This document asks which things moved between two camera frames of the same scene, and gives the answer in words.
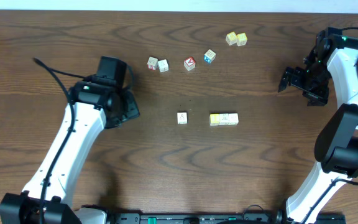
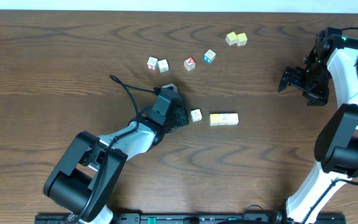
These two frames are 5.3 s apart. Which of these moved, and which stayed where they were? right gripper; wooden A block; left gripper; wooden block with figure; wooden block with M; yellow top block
Moved: left gripper; wooden A block
Stayed: wooden block with figure; right gripper; yellow top block; wooden block with M
